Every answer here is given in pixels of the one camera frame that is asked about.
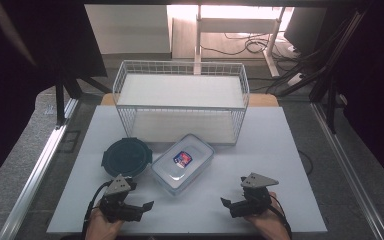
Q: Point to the dark curtain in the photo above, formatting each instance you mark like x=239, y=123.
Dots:
x=20, y=60
x=380, y=83

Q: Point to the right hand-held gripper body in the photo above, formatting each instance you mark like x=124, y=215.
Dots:
x=251, y=201

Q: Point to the white power strip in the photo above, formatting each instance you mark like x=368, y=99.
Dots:
x=295, y=80

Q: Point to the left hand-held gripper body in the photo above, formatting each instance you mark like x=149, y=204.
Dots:
x=115, y=203

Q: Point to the clear rectangular lidded container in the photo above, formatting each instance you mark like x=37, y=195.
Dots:
x=183, y=166

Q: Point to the wooden board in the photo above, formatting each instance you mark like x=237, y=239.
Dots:
x=263, y=100

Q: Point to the dark monitor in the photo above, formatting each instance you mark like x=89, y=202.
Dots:
x=305, y=30

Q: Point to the round dark lidded container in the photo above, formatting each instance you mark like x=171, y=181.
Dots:
x=126, y=156

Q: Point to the person's right hand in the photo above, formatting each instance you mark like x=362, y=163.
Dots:
x=270, y=223

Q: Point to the white cabinet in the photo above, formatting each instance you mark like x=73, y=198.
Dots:
x=130, y=28

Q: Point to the aluminium rail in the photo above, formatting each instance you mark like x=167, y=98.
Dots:
x=346, y=163
x=36, y=173

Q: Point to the person's left hand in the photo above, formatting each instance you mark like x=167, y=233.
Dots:
x=101, y=228

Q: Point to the white desk frame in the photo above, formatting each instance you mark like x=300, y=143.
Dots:
x=233, y=25

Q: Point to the black metal stand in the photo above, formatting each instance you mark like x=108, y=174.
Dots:
x=330, y=96
x=60, y=100

